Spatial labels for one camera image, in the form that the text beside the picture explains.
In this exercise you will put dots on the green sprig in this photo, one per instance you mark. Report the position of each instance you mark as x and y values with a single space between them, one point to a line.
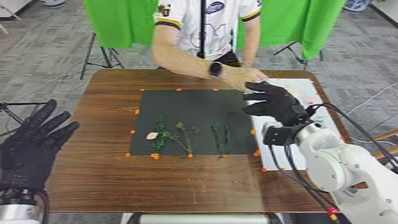
161 143
188 141
218 136

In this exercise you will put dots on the pale grey bar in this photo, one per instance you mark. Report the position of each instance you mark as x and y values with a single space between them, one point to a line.
202 219

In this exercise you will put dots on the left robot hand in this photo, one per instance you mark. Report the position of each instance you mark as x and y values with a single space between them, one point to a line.
28 156

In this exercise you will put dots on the black tripod stand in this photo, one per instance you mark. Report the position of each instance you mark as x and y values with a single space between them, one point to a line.
108 55
294 50

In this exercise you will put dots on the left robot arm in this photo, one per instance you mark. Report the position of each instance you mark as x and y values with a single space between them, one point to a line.
19 210

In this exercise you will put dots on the white flower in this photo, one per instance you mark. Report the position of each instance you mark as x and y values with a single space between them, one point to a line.
152 135

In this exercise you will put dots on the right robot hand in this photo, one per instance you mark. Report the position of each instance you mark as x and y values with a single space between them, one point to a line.
282 103

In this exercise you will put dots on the person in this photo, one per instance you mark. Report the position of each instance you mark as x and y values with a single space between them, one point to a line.
193 30

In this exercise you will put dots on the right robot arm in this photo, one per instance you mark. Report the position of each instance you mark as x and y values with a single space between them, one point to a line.
344 166

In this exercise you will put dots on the dark mat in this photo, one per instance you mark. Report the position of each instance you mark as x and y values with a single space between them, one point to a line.
196 106

